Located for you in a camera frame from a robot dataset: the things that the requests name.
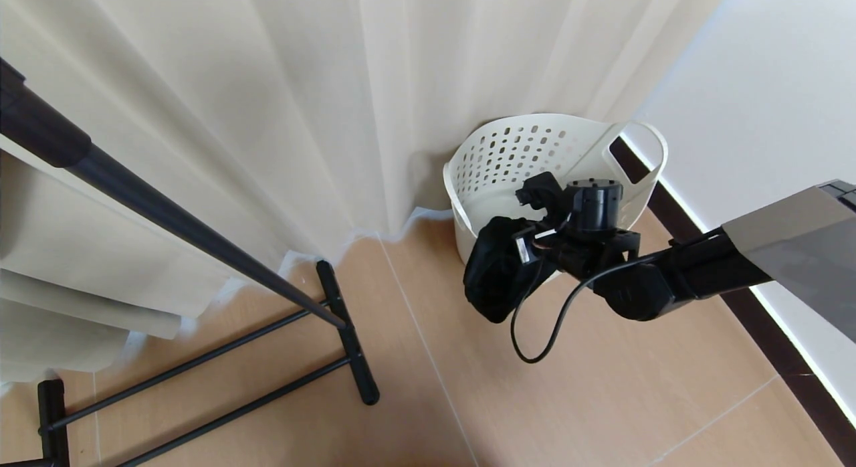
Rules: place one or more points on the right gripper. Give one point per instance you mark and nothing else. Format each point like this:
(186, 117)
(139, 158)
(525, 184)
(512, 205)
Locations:
(562, 253)

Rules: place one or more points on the beige curtain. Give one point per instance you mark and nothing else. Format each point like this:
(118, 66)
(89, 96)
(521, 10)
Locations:
(267, 119)

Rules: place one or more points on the black sleeveless top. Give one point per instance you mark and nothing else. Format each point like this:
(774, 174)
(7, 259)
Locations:
(495, 279)

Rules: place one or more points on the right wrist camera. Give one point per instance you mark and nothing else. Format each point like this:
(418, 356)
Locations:
(538, 189)

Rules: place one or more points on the black clothes rack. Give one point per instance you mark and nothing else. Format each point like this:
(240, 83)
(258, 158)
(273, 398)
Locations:
(160, 209)

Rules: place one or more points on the white laundry basket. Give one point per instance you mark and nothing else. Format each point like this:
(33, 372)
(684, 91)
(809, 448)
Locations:
(495, 152)

